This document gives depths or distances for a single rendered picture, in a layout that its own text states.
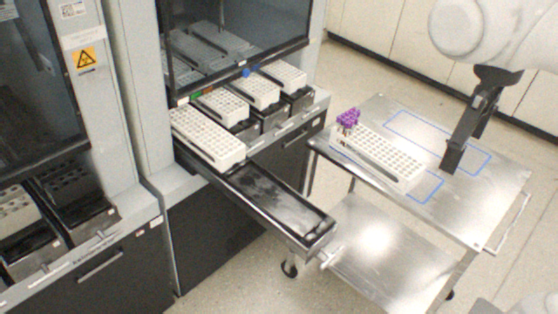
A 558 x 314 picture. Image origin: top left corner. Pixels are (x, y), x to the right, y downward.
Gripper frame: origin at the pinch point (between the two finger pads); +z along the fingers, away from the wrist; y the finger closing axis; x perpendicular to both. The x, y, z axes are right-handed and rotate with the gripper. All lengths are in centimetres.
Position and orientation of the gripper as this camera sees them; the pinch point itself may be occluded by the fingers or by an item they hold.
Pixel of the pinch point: (461, 148)
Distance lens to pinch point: 87.4
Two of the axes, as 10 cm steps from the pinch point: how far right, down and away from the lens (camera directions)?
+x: -7.6, -4.6, 4.5
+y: 6.4, -5.1, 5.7
